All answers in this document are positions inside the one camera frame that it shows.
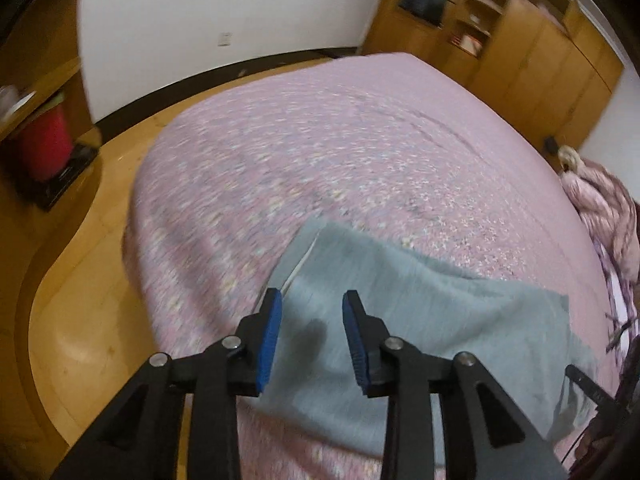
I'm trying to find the grey-blue towel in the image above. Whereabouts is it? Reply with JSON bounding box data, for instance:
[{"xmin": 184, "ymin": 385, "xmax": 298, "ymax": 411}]
[{"xmin": 260, "ymin": 217, "xmax": 599, "ymax": 466}]

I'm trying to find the wooden wardrobe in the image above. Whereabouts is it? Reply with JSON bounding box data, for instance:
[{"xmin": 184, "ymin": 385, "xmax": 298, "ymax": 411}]
[{"xmin": 360, "ymin": 0, "xmax": 626, "ymax": 152}]

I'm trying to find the pink floral bed sheet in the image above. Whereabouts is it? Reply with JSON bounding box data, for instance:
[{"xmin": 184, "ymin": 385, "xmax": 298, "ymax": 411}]
[{"xmin": 122, "ymin": 52, "xmax": 640, "ymax": 480}]

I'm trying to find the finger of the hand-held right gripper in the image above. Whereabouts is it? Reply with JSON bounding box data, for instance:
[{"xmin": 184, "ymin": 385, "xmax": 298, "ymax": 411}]
[{"xmin": 565, "ymin": 364, "xmax": 626, "ymax": 418}]

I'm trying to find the purple pillow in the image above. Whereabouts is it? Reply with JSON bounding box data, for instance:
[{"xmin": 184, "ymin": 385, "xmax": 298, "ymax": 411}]
[{"xmin": 595, "ymin": 240, "xmax": 640, "ymax": 331}]

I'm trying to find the wooden side cabinet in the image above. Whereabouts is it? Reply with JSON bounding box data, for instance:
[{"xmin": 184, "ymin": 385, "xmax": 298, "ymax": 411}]
[{"xmin": 0, "ymin": 0, "xmax": 104, "ymax": 211}]

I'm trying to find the beige plush toy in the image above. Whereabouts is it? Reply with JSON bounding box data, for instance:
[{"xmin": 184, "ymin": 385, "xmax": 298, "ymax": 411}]
[{"xmin": 557, "ymin": 144, "xmax": 584, "ymax": 174}]

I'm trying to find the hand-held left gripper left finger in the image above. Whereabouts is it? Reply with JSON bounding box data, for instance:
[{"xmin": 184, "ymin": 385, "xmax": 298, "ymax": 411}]
[{"xmin": 50, "ymin": 287, "xmax": 284, "ymax": 480}]

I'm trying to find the black floor scale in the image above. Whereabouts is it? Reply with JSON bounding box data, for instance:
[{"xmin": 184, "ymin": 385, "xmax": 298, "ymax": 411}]
[{"xmin": 20, "ymin": 142, "xmax": 101, "ymax": 212}]

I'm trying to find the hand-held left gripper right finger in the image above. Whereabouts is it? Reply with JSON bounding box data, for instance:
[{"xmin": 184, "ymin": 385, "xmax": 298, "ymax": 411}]
[{"xmin": 341, "ymin": 289, "xmax": 571, "ymax": 480}]

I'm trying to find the pink quilt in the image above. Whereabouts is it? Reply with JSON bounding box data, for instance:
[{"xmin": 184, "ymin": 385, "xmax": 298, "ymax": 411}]
[{"xmin": 560, "ymin": 156, "xmax": 640, "ymax": 282}]

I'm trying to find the red bin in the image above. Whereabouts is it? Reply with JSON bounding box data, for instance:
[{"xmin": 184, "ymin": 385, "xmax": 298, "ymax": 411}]
[{"xmin": 19, "ymin": 104, "xmax": 76, "ymax": 184}]

